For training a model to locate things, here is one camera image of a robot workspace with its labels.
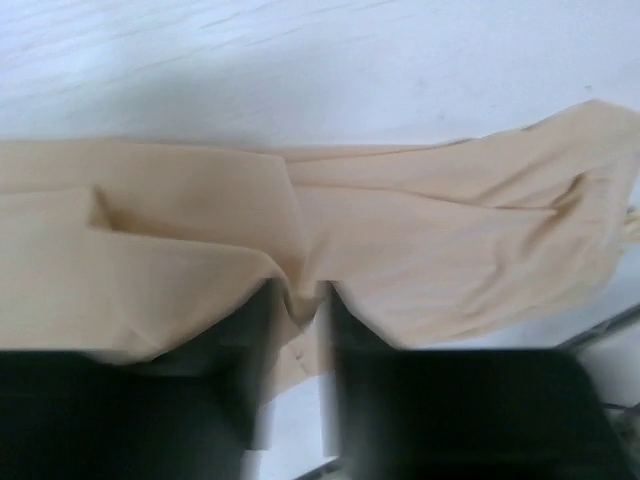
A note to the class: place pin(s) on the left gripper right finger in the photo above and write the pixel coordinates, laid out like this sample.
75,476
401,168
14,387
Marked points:
465,415

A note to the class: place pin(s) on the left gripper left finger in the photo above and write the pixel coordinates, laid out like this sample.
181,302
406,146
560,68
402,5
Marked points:
191,413

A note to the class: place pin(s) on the beige trousers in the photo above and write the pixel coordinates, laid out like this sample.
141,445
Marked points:
129,249

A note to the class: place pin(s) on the aluminium frame rail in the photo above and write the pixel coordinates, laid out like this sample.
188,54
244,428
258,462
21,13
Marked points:
600,325

